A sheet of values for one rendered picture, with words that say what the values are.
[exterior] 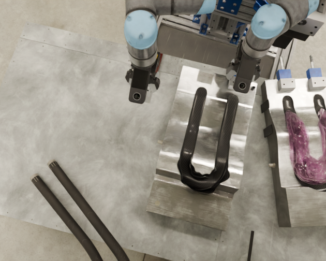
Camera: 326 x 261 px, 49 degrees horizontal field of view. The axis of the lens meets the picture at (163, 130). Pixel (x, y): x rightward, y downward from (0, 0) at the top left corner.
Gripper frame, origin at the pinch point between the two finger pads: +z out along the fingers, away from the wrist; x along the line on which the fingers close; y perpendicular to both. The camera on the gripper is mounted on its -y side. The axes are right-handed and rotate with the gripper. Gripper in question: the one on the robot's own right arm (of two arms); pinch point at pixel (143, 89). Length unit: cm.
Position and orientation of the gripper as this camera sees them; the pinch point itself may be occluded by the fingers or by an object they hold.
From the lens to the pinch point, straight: 114.3
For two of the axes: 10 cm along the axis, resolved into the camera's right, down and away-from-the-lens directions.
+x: -9.7, -2.4, 0.5
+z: -0.2, 2.6, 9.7
